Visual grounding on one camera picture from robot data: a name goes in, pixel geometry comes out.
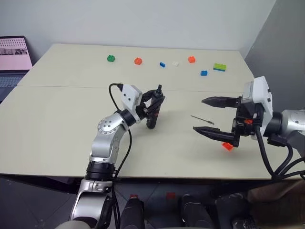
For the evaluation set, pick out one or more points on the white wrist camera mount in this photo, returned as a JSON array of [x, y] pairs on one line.
[[128, 94], [261, 95]]

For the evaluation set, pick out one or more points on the orange toy brick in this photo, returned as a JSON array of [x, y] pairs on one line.
[[227, 146], [191, 59], [138, 61]]

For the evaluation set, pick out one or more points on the lime and blue stacked bricks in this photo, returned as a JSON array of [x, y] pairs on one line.
[[220, 66]]

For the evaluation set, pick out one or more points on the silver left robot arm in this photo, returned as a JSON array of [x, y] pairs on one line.
[[107, 126]]

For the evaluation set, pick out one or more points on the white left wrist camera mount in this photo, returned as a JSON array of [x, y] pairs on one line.
[[128, 94]]

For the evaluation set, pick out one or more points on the laptop with pink screen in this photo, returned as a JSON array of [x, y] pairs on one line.
[[12, 57]]

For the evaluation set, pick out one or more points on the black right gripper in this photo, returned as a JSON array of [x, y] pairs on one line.
[[244, 117]]

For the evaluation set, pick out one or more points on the brown bulky object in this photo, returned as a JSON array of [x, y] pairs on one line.
[[281, 205]]

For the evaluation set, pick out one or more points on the small blue toy brick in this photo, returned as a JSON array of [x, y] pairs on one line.
[[162, 64]]

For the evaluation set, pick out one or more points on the dark ribbed shape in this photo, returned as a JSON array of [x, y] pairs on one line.
[[234, 212]]

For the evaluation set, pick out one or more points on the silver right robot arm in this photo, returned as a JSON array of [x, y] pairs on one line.
[[291, 124]]

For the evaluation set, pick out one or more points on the beige robot torso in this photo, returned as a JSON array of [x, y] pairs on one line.
[[76, 225]]

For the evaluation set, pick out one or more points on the thin metal screwdriver bit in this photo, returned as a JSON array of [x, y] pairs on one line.
[[202, 120]]

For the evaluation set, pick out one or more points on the white toy brick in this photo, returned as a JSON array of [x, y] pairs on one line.
[[176, 63]]

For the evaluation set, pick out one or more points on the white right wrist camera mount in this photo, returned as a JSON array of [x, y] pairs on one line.
[[261, 95]]

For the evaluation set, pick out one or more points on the dark rounded shape red button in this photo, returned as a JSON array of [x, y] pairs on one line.
[[132, 212]]

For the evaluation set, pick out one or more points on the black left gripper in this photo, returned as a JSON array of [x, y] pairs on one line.
[[142, 108]]

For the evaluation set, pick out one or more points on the green toy brick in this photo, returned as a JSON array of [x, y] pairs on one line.
[[111, 58]]

